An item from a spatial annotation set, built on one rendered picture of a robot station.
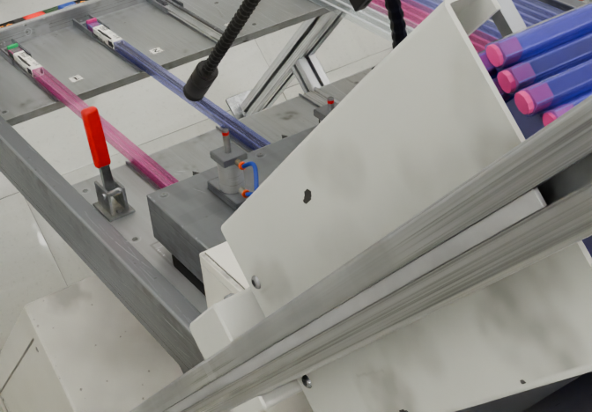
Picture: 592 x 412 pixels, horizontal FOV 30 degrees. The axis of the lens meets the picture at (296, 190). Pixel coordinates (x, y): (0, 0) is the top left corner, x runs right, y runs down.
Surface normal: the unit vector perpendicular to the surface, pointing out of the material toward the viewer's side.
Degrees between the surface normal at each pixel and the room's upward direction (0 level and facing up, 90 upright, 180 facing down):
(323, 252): 90
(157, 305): 90
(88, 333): 0
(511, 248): 90
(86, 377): 0
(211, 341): 90
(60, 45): 44
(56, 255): 0
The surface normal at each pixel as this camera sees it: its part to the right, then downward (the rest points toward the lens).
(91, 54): -0.08, -0.83
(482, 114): -0.82, 0.36
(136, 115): 0.33, -0.32
